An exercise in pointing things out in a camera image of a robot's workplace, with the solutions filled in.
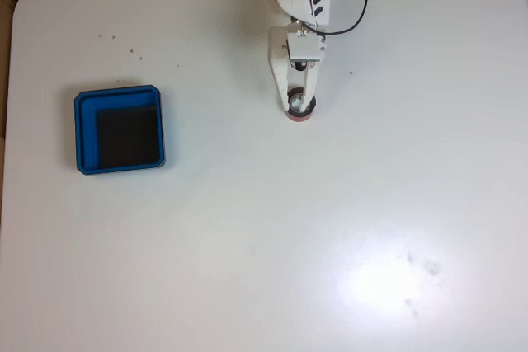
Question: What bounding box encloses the red tape roll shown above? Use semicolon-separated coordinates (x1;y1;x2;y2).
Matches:
284;87;318;124

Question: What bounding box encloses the black square box insert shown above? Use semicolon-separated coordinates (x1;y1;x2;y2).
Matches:
96;106;163;166

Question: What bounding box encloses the blue square box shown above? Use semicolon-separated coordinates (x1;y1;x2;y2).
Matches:
73;85;167;176

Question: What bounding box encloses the white camera box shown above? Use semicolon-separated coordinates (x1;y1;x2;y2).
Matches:
285;31;328;64

